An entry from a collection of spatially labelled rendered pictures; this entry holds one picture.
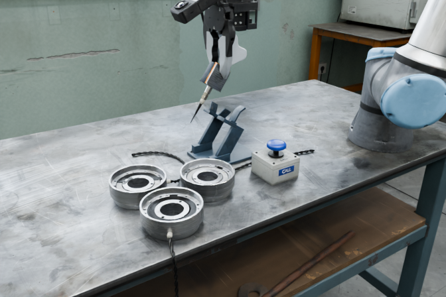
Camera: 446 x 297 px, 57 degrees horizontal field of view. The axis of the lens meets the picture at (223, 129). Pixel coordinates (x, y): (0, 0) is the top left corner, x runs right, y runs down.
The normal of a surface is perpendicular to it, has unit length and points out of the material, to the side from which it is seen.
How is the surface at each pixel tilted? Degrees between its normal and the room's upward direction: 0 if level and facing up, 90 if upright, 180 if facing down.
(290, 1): 90
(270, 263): 0
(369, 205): 0
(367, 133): 72
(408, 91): 98
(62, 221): 0
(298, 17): 90
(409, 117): 96
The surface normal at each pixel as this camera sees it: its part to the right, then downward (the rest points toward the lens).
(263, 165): -0.84, 0.20
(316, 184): 0.01, -0.92
